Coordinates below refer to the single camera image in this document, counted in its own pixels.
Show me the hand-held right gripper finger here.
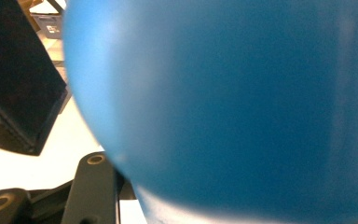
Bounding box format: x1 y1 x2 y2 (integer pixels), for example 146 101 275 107
0 0 69 157

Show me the blue bottle with white cap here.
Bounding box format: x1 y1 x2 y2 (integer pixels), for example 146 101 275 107
62 0 358 224

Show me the white paper sheet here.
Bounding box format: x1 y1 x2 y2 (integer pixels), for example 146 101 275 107
0 94 150 224

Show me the grey storage crate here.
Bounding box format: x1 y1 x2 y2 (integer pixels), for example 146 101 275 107
30 12 65 40

